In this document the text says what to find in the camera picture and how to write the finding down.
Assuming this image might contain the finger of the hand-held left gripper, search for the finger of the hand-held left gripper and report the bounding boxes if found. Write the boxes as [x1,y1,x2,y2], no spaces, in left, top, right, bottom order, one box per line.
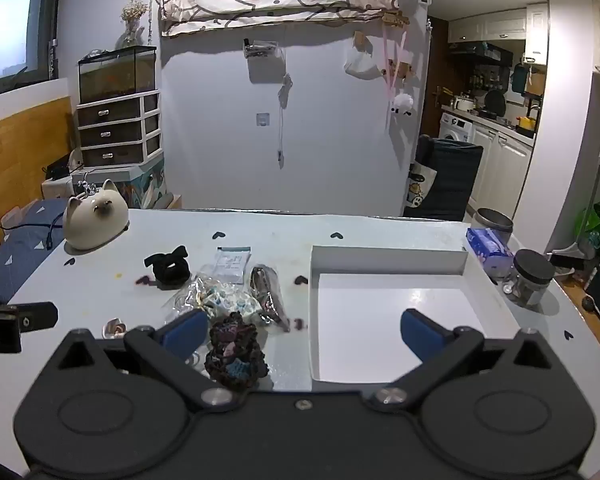
[7,302,59,334]

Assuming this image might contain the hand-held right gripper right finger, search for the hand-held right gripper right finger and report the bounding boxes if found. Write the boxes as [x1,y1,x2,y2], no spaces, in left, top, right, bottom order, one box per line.
[362,308,556,412]

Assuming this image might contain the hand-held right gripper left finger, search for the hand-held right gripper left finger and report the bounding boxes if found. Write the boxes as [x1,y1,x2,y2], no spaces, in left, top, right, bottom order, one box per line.
[50,308,246,412]

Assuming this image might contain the white tray box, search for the white tray box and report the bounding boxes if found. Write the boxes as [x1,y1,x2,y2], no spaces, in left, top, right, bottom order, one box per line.
[309,245,523,384]

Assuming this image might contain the clear bag of hair ties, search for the clear bag of hair ties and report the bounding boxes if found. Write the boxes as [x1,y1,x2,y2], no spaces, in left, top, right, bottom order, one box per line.
[167,272,263,329]

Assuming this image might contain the dark floral scrunchie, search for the dark floral scrunchie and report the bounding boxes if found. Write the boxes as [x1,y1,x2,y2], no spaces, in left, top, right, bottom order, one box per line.
[204,311,270,391]

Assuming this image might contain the clear bag with dark scrunchie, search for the clear bag with dark scrunchie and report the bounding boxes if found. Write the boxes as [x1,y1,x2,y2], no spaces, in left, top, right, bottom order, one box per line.
[250,264,294,332]

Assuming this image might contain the blue patterned bedding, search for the blue patterned bedding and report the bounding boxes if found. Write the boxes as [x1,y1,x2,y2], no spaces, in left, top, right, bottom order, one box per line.
[0,197,72,302]

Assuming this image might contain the white sachet packet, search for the white sachet packet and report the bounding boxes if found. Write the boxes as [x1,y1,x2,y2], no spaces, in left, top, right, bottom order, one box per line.
[211,246,252,285]

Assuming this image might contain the blue tissue packet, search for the blue tissue packet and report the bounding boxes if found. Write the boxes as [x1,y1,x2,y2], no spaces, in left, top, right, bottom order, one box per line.
[466,227,516,281]

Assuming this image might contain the cream cat figurine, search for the cream cat figurine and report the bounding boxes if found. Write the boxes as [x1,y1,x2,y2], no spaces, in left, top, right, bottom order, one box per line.
[62,178,131,251]

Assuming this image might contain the glass jar with black lid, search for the glass jar with black lid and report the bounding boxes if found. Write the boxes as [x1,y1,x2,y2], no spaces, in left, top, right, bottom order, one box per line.
[502,249,557,308]

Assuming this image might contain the printed tote bag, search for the printed tote bag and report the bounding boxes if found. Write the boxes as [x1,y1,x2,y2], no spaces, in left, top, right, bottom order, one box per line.
[405,162,438,209]

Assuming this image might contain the teal patterned storage box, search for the teal patterned storage box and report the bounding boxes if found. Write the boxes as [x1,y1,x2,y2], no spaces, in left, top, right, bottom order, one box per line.
[82,157,170,209]

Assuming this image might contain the dark blue fabric bin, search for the dark blue fabric bin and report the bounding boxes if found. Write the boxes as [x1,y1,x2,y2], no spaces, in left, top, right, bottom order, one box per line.
[405,134,485,222]

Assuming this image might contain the white kitchen base cabinets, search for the white kitchen base cabinets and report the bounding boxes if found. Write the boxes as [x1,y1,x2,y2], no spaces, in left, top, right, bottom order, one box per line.
[472,120,537,231]

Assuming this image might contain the white drawer unit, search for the white drawer unit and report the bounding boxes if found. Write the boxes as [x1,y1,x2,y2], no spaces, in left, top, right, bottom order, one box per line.
[76,90,163,168]

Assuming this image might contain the white washing machine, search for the white washing machine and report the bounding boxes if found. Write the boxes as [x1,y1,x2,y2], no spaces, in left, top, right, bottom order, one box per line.
[439,111,477,145]

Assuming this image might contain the white plush toy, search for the white plush toy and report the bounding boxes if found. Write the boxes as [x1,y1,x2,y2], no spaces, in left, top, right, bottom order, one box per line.
[389,92,415,117]

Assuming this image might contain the black frying pan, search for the black frying pan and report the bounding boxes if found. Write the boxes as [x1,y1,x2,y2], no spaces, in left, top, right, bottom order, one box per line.
[482,90,507,116]

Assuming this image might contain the glass fish tank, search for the glass fish tank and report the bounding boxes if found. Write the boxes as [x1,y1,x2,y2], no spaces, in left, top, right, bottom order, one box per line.
[77,45,158,104]

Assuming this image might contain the pink ribbon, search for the pink ribbon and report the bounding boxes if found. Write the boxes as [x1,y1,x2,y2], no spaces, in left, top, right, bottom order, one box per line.
[382,25,411,111]

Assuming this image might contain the white hanging bag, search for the white hanging bag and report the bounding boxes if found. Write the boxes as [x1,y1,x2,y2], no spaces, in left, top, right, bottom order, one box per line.
[343,45,381,81]

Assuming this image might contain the window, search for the window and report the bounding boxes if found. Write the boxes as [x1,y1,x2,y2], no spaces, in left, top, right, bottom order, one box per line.
[0,0,64,101]

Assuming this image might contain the dried flowers in vase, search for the dried flowers in vase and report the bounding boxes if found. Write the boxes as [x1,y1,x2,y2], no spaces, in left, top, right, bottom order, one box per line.
[115,0,149,51]

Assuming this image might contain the black power cable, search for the black power cable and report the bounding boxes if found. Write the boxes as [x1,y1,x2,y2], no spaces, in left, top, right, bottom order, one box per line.
[0,210,65,252]

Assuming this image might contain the hanging white cable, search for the hanging white cable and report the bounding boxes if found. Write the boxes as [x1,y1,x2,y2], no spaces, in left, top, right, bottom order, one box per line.
[276,74,294,170]

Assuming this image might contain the clear wall organizer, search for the clear wall organizer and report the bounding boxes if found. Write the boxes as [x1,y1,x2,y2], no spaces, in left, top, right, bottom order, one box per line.
[243,38,286,69]

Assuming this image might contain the white wall kitchen cabinets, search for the white wall kitchen cabinets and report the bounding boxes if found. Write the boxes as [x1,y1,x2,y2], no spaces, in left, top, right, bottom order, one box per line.
[447,2,551,67]

